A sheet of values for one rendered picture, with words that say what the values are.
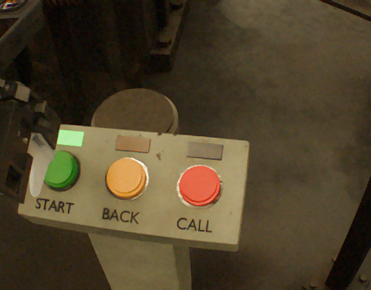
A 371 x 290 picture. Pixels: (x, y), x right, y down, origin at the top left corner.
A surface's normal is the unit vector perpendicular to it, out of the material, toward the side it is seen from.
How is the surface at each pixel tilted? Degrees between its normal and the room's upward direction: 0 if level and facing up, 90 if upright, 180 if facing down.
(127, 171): 20
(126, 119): 0
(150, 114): 0
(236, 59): 0
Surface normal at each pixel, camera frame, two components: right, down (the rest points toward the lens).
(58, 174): -0.10, -0.35
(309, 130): -0.04, -0.65
